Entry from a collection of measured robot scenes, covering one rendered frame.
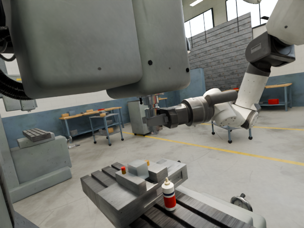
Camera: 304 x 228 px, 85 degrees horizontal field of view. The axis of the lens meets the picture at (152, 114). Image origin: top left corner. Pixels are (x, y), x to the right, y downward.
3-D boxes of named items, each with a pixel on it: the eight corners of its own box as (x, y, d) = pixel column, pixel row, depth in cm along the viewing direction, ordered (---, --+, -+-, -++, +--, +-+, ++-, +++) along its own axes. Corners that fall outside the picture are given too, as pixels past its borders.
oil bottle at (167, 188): (170, 201, 60) (166, 173, 59) (178, 206, 57) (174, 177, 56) (162, 207, 58) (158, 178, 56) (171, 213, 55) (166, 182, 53)
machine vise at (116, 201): (163, 170, 85) (160, 149, 83) (188, 178, 74) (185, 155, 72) (100, 210, 62) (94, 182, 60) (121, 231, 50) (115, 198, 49)
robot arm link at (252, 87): (230, 115, 86) (245, 72, 78) (256, 125, 78) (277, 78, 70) (219, 118, 78) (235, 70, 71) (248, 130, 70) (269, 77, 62)
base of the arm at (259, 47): (277, 75, 72) (267, 55, 77) (310, 52, 61) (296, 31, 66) (249, 70, 67) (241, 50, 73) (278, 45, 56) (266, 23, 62)
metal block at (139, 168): (139, 172, 68) (137, 158, 68) (149, 176, 64) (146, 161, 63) (129, 178, 65) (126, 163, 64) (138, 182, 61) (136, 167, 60)
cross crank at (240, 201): (234, 206, 101) (232, 189, 99) (256, 216, 92) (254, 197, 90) (221, 223, 91) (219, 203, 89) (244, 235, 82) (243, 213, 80)
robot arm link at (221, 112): (187, 107, 60) (214, 102, 63) (200, 133, 55) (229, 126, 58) (198, 86, 51) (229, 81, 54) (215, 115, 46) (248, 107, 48)
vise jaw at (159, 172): (144, 167, 76) (142, 158, 75) (168, 176, 65) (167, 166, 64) (133, 172, 72) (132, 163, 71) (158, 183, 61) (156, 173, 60)
